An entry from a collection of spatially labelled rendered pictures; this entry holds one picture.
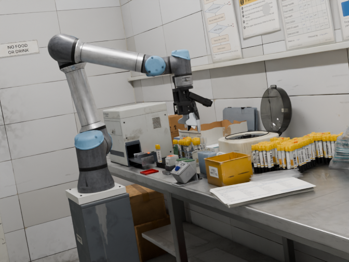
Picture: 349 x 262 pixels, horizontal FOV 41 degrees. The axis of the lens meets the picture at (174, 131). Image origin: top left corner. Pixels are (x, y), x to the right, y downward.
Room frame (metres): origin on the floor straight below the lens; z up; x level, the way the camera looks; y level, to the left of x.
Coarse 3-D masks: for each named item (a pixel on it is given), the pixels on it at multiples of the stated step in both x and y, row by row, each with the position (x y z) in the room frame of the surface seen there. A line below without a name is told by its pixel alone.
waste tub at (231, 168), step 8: (232, 152) 1.85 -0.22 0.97; (208, 160) 1.77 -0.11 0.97; (216, 160) 1.82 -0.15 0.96; (224, 160) 1.84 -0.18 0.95; (232, 160) 1.70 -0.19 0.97; (240, 160) 1.72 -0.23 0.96; (248, 160) 1.73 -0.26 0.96; (208, 168) 1.78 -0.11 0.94; (216, 168) 1.72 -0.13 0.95; (224, 168) 1.69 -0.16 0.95; (232, 168) 1.70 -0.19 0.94; (240, 168) 1.72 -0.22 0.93; (248, 168) 1.73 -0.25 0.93; (208, 176) 1.79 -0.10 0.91; (216, 176) 1.73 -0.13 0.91; (224, 176) 1.69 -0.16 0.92; (232, 176) 1.70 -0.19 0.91; (240, 176) 1.72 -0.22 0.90; (248, 176) 1.73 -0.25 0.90; (216, 184) 1.74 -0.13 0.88; (224, 184) 1.69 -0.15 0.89; (232, 184) 1.70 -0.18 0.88
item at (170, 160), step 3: (168, 156) 2.10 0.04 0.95; (171, 156) 2.09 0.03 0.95; (174, 156) 2.10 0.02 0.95; (177, 156) 2.10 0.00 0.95; (165, 159) 2.12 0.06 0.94; (168, 159) 2.09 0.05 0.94; (171, 159) 2.09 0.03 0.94; (174, 159) 2.10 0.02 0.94; (168, 162) 2.09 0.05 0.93; (171, 162) 2.09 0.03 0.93; (174, 162) 2.10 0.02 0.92; (168, 165) 2.10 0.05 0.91; (171, 165) 2.09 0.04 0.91
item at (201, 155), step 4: (200, 152) 1.95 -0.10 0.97; (204, 152) 1.94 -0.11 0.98; (208, 152) 1.92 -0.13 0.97; (212, 152) 1.91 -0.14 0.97; (200, 156) 1.95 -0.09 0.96; (204, 156) 1.91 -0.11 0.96; (208, 156) 1.88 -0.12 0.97; (200, 160) 1.95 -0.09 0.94; (204, 160) 1.92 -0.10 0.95; (200, 164) 1.96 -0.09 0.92; (204, 164) 1.92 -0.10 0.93; (200, 168) 1.96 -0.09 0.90; (204, 168) 1.93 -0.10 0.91; (200, 172) 1.97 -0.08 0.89; (204, 172) 1.93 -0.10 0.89; (200, 176) 1.94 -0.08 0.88; (204, 176) 1.90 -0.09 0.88
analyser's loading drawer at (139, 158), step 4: (140, 152) 2.38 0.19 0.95; (136, 156) 2.37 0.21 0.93; (140, 156) 2.33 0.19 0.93; (144, 156) 2.34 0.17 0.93; (148, 156) 2.29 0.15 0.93; (152, 156) 2.30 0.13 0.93; (132, 160) 2.38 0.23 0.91; (136, 160) 2.35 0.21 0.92; (140, 160) 2.33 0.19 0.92; (144, 160) 2.28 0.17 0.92; (148, 160) 2.29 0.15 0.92; (152, 160) 2.30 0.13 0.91; (144, 164) 2.28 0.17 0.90; (148, 164) 2.28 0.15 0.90
